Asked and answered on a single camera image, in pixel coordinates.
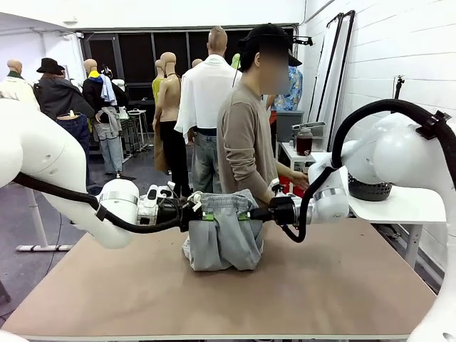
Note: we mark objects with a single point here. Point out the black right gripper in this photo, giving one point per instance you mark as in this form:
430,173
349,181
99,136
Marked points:
281,211

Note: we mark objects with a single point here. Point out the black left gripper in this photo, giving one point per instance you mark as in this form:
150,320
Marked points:
169,212

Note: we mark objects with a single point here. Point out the grey training pants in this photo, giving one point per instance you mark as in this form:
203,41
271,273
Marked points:
224,242

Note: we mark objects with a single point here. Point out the black perforated laundry basket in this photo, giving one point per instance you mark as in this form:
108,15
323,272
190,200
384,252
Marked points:
370,190

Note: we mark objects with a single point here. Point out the person's right forearm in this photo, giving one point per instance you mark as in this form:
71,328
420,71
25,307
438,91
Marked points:
265,185

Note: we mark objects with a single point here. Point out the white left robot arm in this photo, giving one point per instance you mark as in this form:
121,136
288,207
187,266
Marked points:
46,149

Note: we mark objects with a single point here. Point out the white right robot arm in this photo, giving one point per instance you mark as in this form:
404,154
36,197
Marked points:
402,156

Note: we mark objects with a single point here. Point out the person's left hand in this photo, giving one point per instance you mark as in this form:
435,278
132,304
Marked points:
299,180

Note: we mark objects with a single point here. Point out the small white side table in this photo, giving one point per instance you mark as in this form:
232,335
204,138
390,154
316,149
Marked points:
288,151

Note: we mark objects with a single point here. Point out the person in beige sweater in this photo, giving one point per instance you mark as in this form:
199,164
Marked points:
242,142

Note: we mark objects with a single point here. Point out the glass jar dark liquid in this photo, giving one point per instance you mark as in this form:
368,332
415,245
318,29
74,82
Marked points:
304,142

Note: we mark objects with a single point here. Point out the grey plastic bin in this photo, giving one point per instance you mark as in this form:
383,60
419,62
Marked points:
286,124

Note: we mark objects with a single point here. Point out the grey metal tray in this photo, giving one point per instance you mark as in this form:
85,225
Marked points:
313,124

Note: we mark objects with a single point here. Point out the white metal stool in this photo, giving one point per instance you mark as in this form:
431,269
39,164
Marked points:
137,114

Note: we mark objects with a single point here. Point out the bare-torso mannequin black trousers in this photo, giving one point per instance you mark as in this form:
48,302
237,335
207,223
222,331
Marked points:
169,96

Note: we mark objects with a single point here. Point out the tall mannequin white shirt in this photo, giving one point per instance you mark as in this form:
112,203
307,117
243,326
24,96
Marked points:
203,92

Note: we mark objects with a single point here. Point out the person in blue floral shirt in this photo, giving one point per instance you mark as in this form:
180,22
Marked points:
290,89

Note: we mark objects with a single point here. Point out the mannequin yellow top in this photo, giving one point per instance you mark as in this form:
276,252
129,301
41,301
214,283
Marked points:
156,87

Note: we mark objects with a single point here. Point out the half mannequin dark jeans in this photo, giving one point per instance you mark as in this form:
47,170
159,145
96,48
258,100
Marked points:
82,132

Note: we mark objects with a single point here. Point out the large white table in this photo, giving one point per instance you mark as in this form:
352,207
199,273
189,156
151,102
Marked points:
409,206

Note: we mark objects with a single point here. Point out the white torso mannequin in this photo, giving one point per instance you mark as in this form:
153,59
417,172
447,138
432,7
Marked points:
119,85

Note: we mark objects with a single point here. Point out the light blue draped shirt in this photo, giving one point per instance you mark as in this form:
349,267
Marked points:
108,90

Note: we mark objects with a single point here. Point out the tan mannequin head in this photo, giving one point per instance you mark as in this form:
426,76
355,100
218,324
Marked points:
197,63

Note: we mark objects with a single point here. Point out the lime green hat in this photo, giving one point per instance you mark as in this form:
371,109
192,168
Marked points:
236,61

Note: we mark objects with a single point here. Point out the mannequin black jacket yellow collar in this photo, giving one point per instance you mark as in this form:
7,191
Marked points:
92,92

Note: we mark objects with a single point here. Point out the black-framed white panel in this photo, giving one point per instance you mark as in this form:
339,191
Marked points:
336,71
325,71

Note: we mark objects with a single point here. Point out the figure in dark jacket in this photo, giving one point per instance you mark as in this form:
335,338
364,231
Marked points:
60,98

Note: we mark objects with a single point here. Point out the black cap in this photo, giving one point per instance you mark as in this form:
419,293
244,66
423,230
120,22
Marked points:
267,33

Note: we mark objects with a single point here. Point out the black tripod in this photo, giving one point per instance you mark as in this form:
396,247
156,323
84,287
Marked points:
398,90

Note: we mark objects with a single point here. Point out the black stand foot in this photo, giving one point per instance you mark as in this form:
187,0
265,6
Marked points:
3,294

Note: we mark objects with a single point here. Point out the black bucket hat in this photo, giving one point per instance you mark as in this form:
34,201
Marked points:
50,66

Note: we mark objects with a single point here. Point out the mannequin cream jacket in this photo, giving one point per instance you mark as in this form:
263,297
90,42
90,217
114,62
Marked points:
16,87

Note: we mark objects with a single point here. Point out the white canopy roof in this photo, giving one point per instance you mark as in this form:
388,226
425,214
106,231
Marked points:
21,23

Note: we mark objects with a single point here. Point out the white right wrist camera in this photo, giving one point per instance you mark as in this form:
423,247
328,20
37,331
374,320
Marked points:
278,188

